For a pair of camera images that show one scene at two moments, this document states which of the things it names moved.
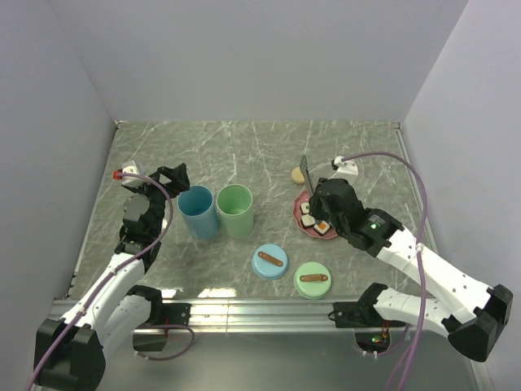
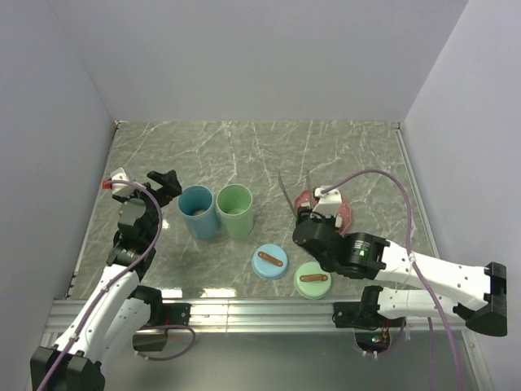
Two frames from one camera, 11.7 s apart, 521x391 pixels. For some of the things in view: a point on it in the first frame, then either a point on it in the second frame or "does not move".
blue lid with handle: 270,261 does not move
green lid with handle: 313,280 does not move
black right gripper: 315,209 -> 330,220
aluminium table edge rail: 400,133 does not move
